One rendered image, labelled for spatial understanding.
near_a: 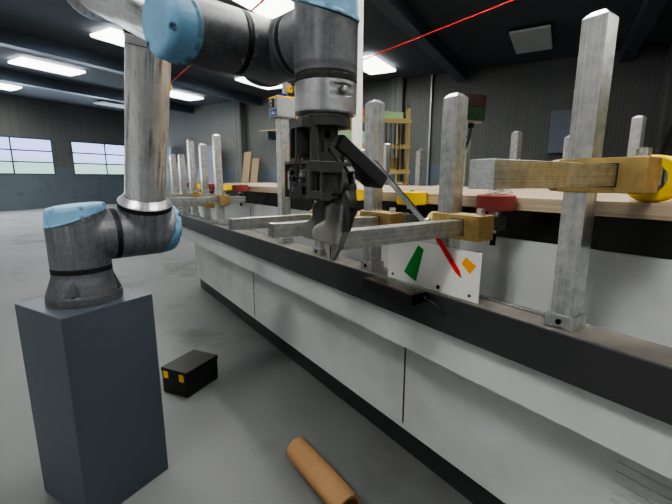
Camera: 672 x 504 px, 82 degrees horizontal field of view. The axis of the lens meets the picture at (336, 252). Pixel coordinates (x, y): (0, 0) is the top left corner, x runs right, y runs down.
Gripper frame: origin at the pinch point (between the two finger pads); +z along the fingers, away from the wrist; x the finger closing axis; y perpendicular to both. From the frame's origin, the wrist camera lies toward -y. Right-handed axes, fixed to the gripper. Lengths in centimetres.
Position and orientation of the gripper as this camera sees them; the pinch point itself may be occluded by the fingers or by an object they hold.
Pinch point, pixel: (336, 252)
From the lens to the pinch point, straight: 61.3
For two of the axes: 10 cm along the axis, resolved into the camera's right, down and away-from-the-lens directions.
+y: -8.3, 0.9, -5.6
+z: -0.1, 9.8, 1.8
